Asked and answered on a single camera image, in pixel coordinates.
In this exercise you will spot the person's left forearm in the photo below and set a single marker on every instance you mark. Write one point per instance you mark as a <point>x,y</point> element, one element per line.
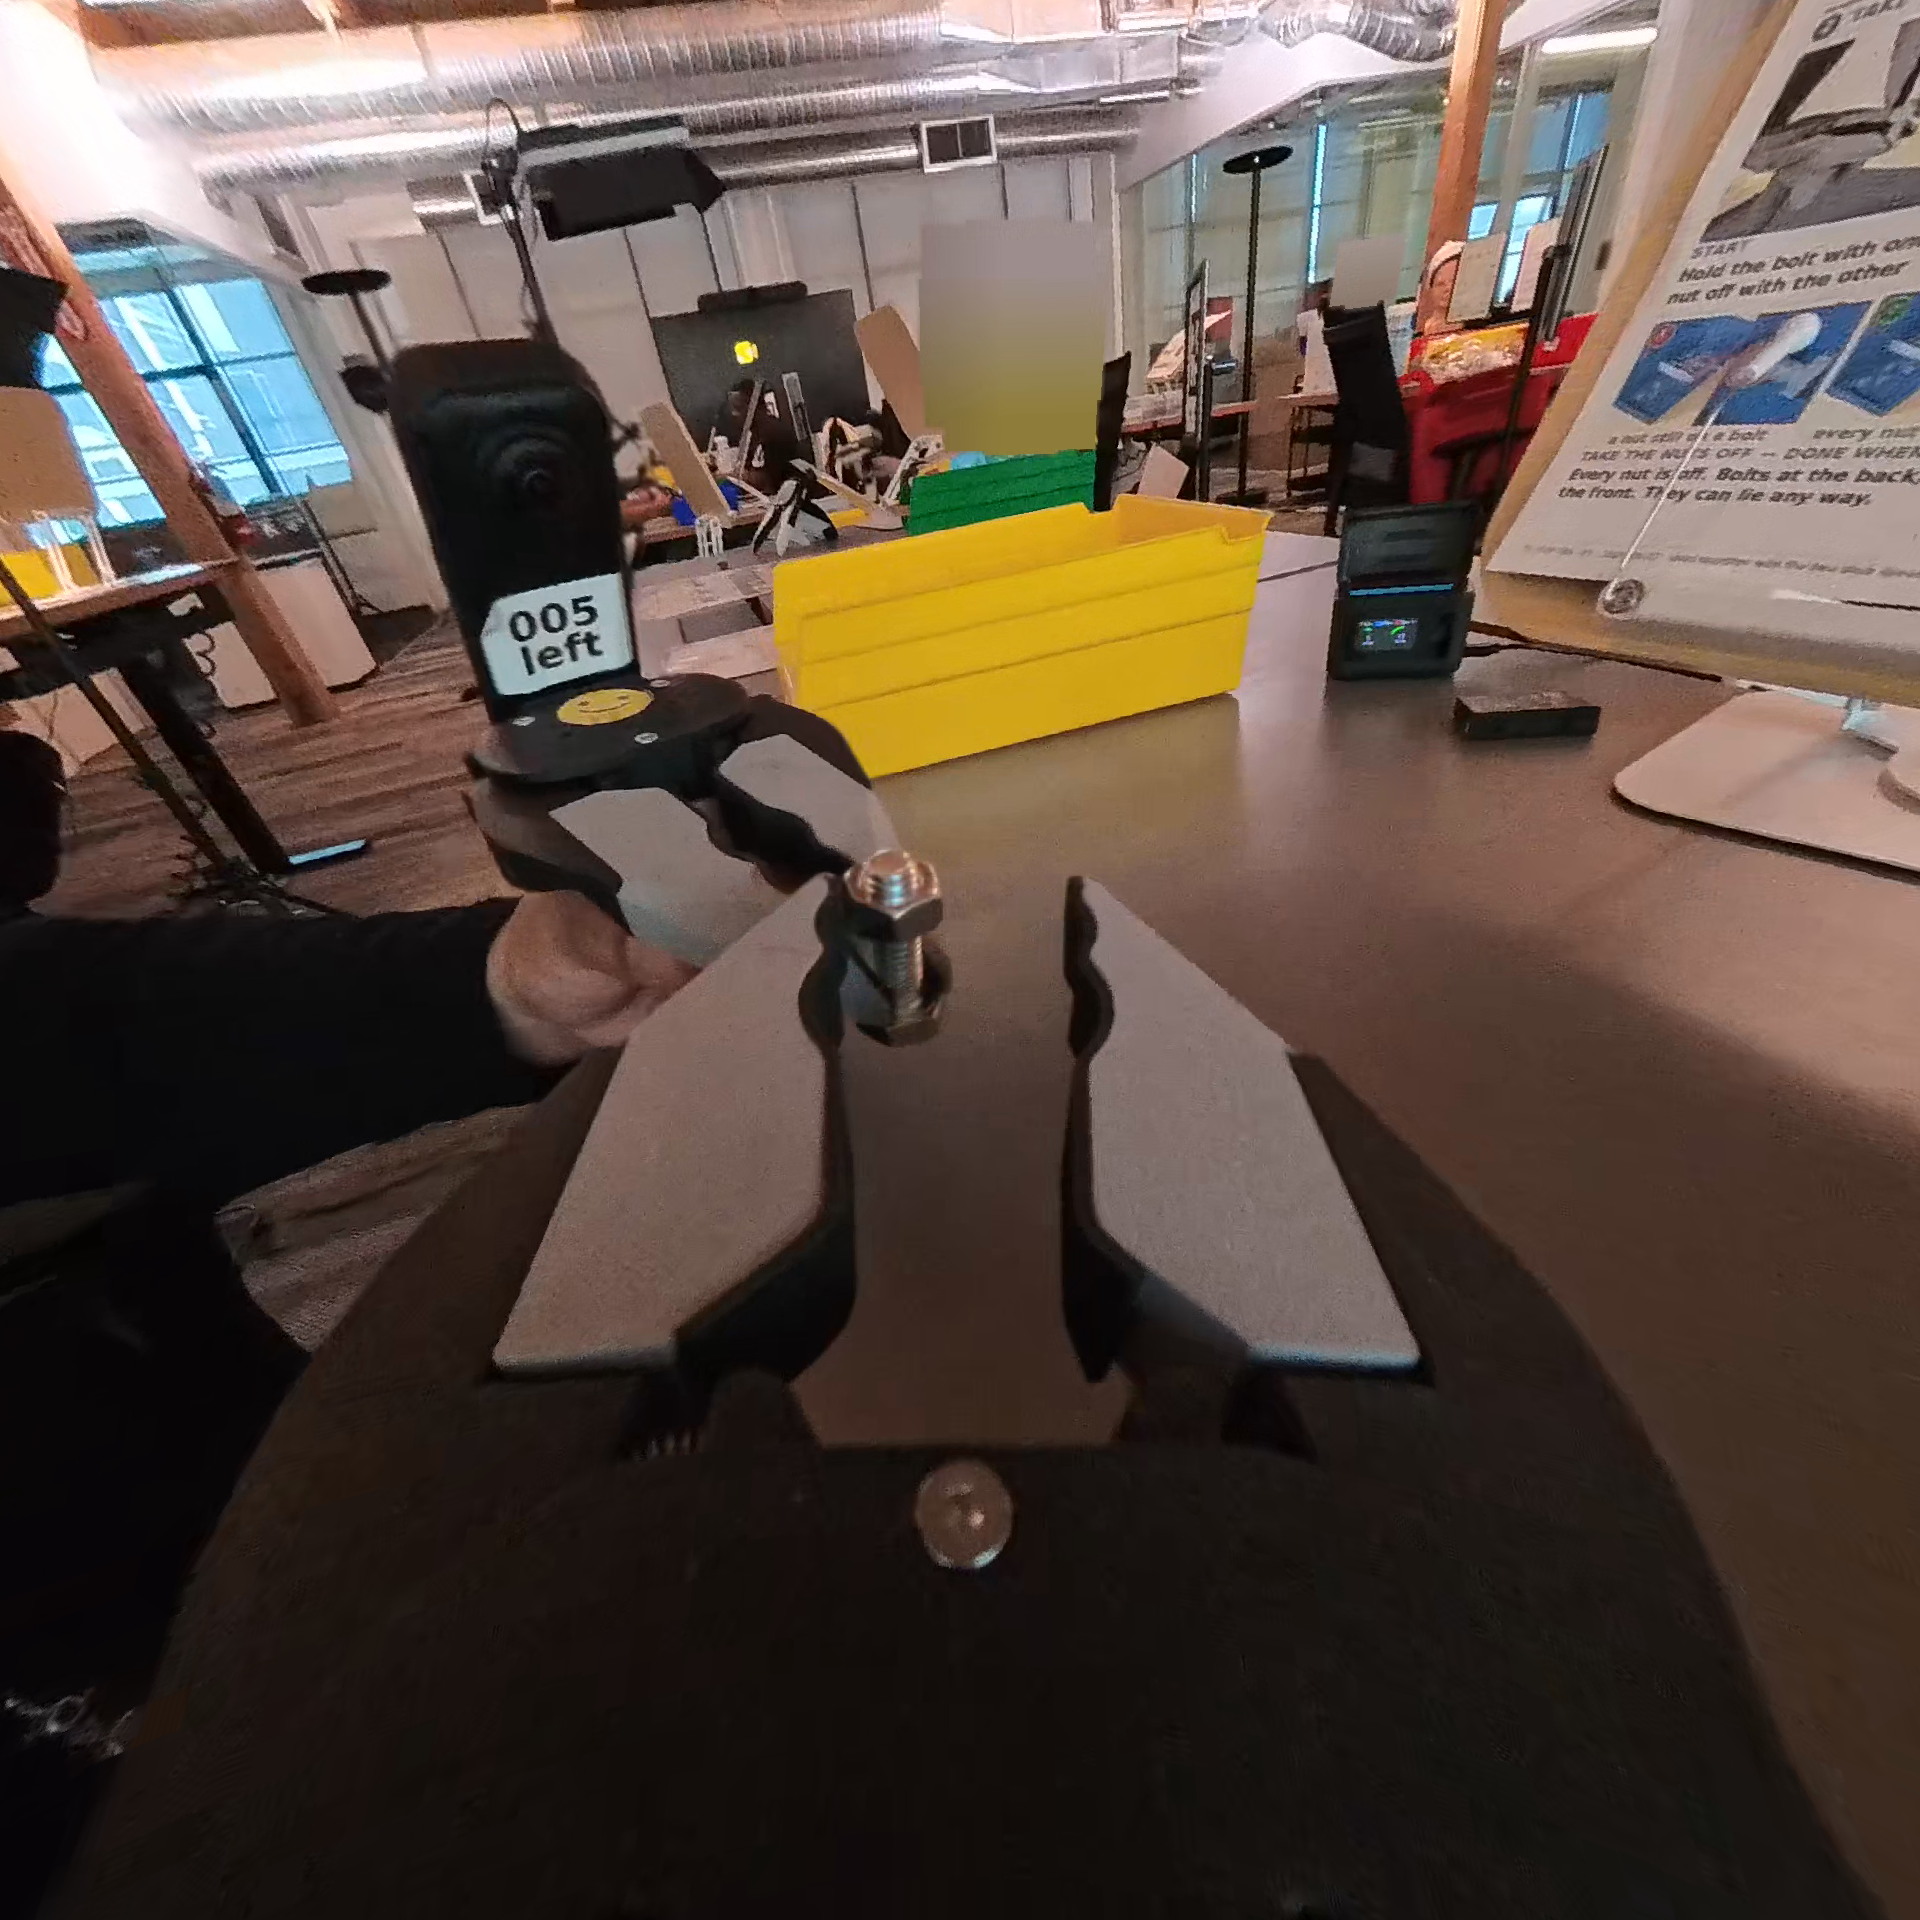
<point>271,1034</point>

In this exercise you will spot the small black block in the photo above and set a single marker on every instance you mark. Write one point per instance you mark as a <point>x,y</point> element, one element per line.
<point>1525,718</point>

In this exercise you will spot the steel hex nut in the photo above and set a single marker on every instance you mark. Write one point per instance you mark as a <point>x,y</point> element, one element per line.
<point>895,885</point>

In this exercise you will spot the wooden desk with black legs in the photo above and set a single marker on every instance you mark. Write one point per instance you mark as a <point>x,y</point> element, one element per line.
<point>122,594</point>

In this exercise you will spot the white stand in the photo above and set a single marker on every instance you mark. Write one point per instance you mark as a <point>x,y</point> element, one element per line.
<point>1741,773</point>

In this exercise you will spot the person's left hand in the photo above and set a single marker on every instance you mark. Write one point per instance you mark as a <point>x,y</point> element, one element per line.
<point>561,992</point>

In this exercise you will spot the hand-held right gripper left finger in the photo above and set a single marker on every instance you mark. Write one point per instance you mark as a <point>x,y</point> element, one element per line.
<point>674,1186</point>

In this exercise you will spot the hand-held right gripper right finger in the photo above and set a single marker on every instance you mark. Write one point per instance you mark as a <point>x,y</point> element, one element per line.
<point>1245,1186</point>

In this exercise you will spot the black device with screen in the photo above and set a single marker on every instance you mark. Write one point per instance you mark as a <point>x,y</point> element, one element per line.
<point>1404,556</point>

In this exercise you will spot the dark wall screen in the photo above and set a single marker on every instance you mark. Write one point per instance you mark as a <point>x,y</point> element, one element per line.
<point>796,347</point>

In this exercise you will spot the yellow plastic bin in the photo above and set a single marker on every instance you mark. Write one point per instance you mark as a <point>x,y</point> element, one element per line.
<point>1020,658</point>

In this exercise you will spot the steel bolt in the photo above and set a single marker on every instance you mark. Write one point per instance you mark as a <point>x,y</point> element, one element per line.
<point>896,961</point>

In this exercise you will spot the white cabinet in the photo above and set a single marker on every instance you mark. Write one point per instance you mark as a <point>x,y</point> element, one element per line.
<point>303,630</point>

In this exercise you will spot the black floor lamp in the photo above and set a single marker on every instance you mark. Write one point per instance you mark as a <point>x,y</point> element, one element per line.
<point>348,279</point>
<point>1261,159</point>

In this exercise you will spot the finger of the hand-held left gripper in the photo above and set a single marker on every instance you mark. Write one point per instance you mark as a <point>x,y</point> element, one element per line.
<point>647,855</point>
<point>810,804</point>

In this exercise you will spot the green plastic bin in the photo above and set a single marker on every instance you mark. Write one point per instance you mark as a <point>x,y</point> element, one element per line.
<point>996,487</point>

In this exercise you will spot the small yellow bin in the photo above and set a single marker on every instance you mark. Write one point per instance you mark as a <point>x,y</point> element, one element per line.
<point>30,576</point>

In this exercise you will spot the black overhead studio light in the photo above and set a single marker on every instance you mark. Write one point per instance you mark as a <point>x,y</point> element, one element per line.
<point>616,180</point>

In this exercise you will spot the instruction sheet board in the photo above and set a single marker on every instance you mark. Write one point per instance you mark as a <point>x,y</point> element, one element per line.
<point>1723,497</point>

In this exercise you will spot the wooden post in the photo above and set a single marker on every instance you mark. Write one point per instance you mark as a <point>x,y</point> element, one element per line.
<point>180,480</point>

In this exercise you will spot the red storage cart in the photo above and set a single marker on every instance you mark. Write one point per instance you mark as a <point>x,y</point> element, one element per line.
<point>1486,422</point>

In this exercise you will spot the black softbox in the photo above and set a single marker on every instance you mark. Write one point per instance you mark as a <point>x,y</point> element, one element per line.
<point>23,329</point>

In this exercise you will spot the clear plastic container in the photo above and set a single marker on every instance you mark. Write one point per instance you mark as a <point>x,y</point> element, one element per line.
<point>60,540</point>

